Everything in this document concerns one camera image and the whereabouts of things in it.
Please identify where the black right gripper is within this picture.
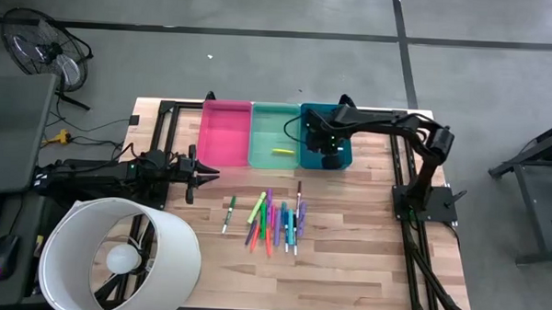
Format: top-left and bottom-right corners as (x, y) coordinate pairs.
(303, 105), (352, 170)

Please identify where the pink plastic bin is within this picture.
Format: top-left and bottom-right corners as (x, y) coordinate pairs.
(196, 98), (254, 169)

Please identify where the dark purple highlighter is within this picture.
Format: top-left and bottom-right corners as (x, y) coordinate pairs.
(245, 219), (259, 247)

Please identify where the grey metal cart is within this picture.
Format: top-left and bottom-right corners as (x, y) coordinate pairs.
(486, 114), (552, 268)

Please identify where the right camera cable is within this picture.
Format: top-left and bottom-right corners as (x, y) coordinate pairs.
(283, 114), (312, 144)

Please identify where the yellow power plug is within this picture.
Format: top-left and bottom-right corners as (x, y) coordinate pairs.
(42, 128), (73, 147)

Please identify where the white blue marker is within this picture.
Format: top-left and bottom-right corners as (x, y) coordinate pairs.
(291, 214), (300, 257)

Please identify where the lavender thick marker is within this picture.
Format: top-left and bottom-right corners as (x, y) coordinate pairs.
(296, 201), (307, 239)
(273, 208), (282, 248)

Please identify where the green whiteboard marker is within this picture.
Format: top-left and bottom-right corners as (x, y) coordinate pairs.
(221, 195), (236, 235)

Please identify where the grey desk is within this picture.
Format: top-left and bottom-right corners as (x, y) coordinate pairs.
(0, 71), (58, 199)

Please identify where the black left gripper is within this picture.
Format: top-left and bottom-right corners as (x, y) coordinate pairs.
(176, 144), (221, 205)

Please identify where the translucent green plastic bin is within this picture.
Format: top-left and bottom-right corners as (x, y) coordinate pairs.
(247, 100), (303, 170)

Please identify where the light green highlighter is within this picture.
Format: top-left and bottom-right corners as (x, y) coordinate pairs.
(247, 191), (268, 226)

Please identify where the white lamp shade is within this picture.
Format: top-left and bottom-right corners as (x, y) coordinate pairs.
(36, 194), (205, 310)

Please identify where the white light bulb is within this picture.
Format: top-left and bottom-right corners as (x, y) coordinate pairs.
(104, 243), (144, 277)

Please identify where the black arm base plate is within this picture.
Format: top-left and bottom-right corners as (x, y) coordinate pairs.
(48, 183), (170, 212)
(391, 184), (460, 224)

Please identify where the brown whiteboard marker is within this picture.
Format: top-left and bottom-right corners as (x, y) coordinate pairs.
(294, 180), (303, 220)

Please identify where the black floor fan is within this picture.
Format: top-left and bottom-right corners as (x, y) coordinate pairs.
(0, 6), (97, 112)

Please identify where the black computer mouse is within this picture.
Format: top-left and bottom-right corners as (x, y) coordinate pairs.
(0, 234), (21, 282)

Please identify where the blue whiteboard marker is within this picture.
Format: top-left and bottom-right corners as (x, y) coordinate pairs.
(282, 212), (291, 254)

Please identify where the blue plastic bin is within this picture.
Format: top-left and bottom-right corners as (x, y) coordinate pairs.
(296, 101), (356, 171)

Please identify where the green thick marker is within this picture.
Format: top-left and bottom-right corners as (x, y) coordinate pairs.
(259, 201), (268, 241)

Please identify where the black floor cable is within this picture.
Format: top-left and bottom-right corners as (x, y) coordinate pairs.
(68, 137), (125, 150)
(46, 112), (132, 135)

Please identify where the black desk surface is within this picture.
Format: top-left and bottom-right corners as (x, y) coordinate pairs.
(0, 193), (50, 307)

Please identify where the black aluminium table frame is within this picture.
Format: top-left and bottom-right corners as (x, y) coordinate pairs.
(93, 97), (480, 310)

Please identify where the black cable bundle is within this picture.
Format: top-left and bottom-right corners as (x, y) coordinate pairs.
(397, 219), (471, 310)

